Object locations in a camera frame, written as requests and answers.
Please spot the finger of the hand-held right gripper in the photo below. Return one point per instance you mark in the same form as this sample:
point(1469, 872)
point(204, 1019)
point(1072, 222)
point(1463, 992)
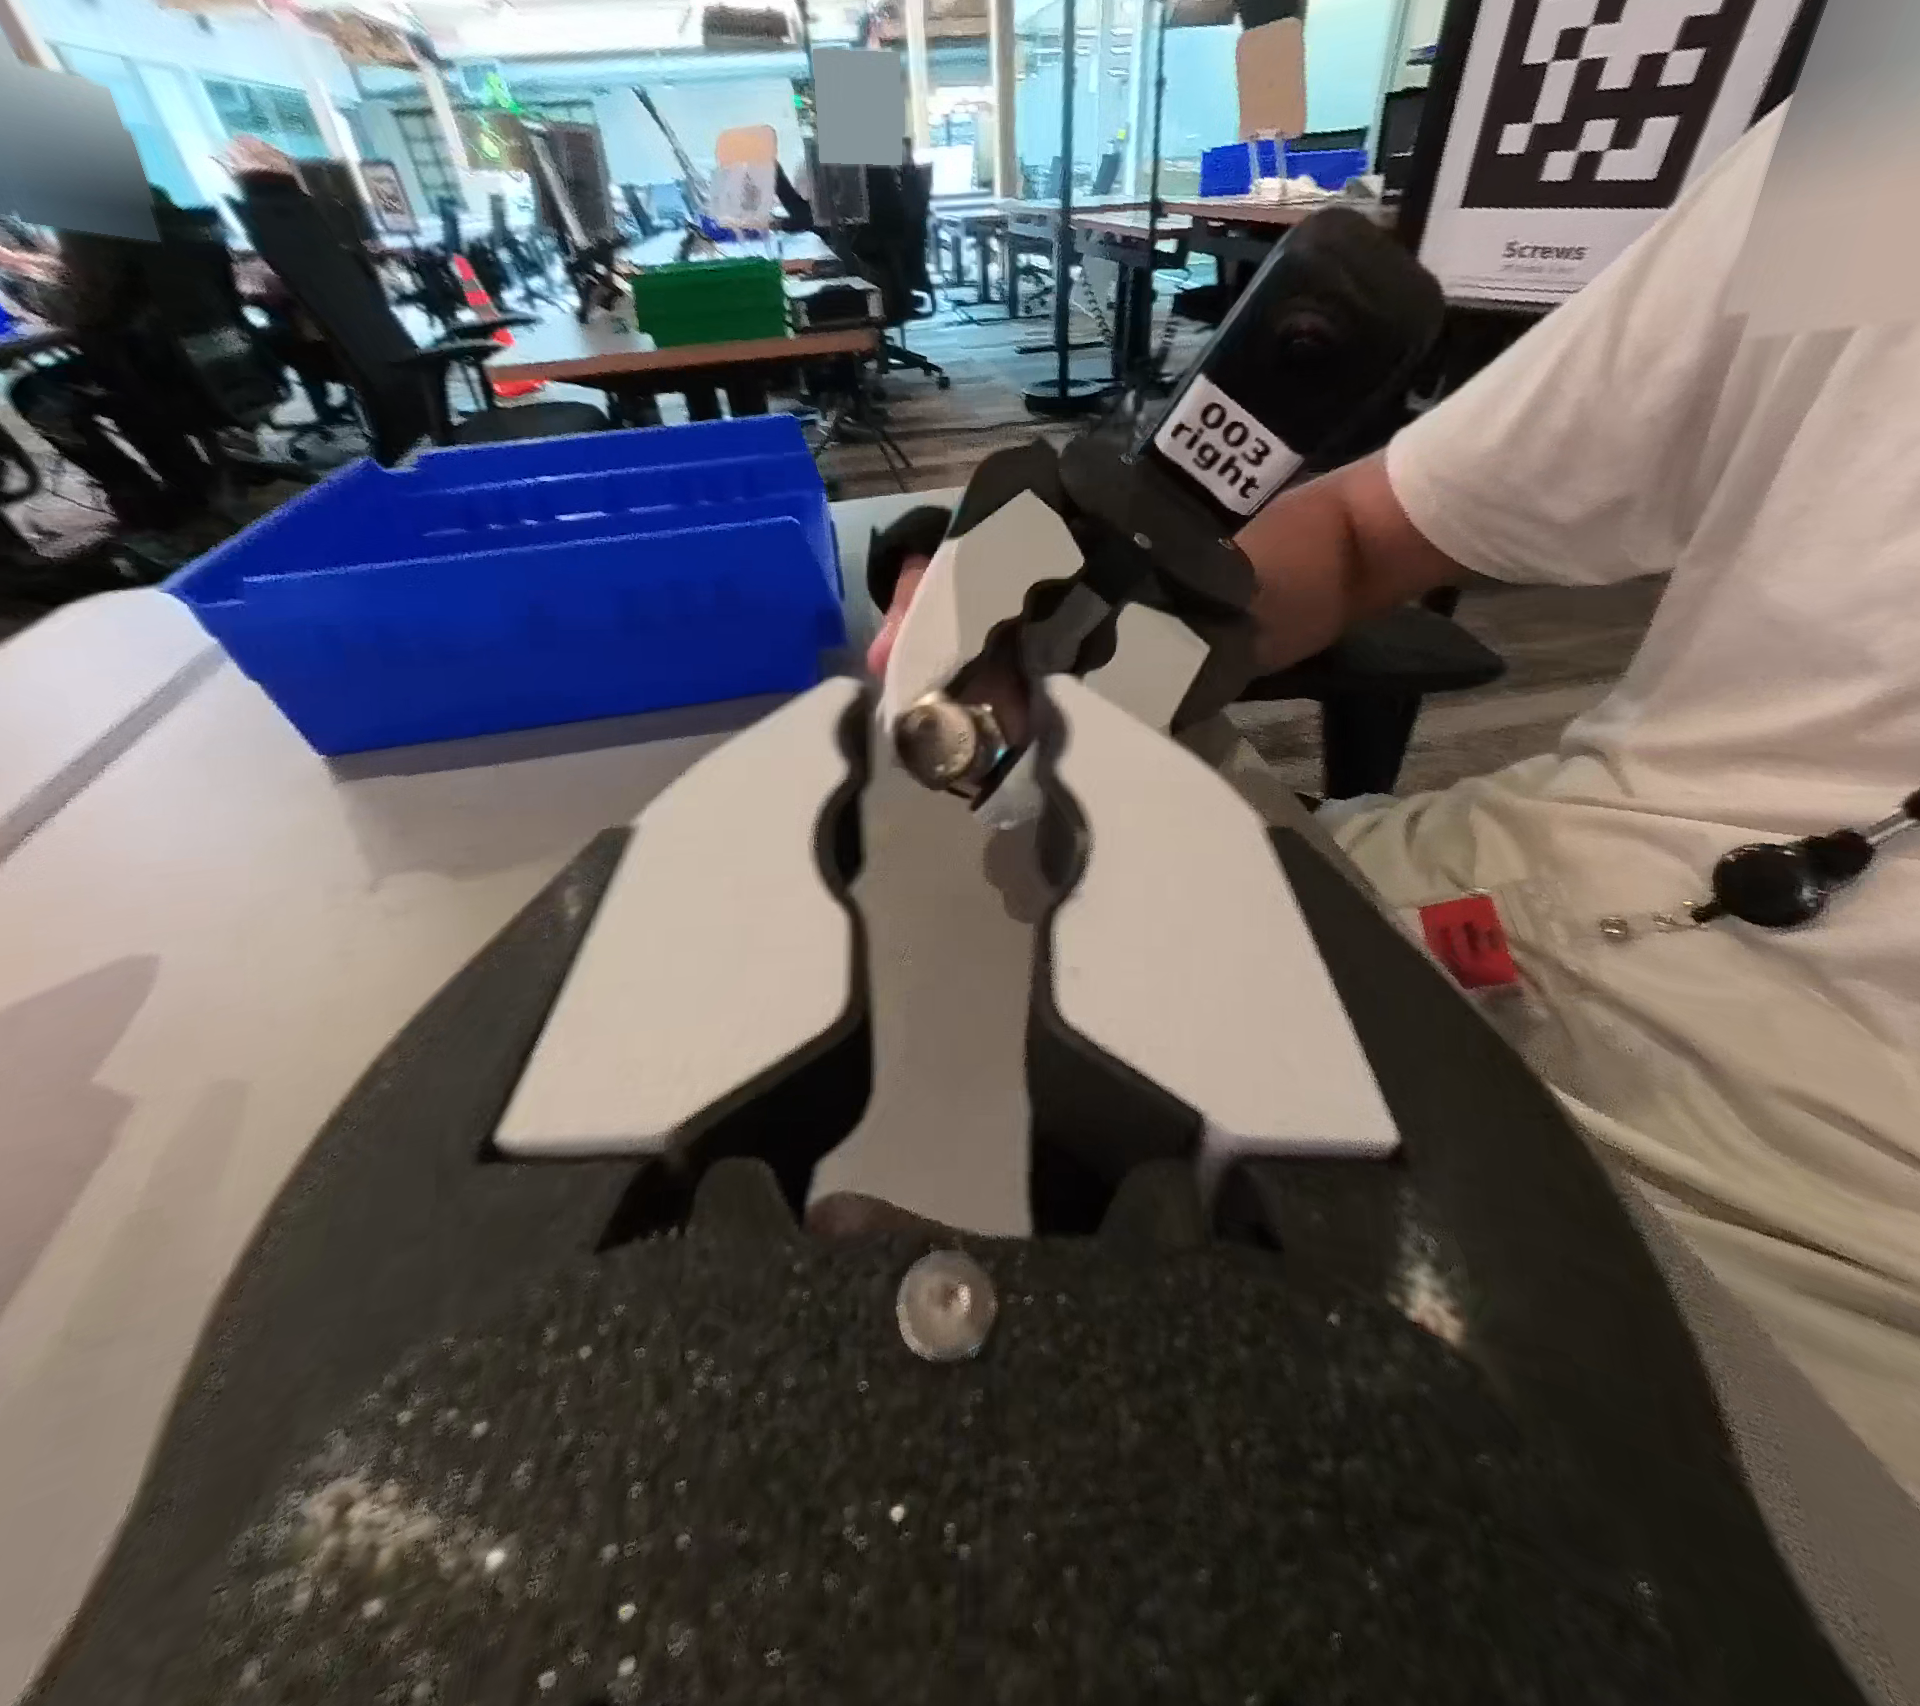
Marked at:
point(974, 580)
point(1154, 665)

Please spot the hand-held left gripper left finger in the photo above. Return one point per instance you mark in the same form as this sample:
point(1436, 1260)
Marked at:
point(690, 971)

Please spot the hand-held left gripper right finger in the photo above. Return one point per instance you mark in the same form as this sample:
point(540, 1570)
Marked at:
point(1214, 971)

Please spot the steel hex bolt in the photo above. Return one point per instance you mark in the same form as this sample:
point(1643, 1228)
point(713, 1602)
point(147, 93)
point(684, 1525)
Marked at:
point(932, 739)

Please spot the blue plastic bin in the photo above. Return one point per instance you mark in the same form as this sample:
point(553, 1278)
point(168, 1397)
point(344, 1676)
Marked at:
point(524, 641)
point(1245, 169)

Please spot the person's right forearm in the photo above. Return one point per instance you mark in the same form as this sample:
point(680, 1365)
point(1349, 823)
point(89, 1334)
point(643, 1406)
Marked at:
point(1335, 566)

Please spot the person's right hand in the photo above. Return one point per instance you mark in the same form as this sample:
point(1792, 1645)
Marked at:
point(894, 641)

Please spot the wooden desk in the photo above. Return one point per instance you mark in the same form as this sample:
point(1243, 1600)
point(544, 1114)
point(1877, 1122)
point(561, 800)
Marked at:
point(601, 352)
point(1170, 220)

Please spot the black floor lamp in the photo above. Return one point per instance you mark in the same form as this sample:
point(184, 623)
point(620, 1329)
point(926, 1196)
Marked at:
point(1072, 394)

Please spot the framed marker sign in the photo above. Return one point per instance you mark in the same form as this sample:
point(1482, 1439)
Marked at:
point(1500, 237)

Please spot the red clip tag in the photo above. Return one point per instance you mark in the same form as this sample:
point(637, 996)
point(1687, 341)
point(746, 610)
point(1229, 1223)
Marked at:
point(1471, 941)

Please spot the green plastic bin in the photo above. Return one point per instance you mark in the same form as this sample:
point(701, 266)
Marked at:
point(704, 305)

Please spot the person in white shirt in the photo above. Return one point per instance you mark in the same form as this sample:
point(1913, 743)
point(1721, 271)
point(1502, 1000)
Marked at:
point(1651, 687)

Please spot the small document stand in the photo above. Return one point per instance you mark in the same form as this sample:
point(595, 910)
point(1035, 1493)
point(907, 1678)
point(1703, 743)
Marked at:
point(742, 154)

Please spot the orange traffic cone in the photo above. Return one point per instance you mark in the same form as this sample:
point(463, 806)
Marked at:
point(473, 288)

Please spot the black office chair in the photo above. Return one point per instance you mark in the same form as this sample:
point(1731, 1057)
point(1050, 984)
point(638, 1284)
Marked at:
point(330, 281)

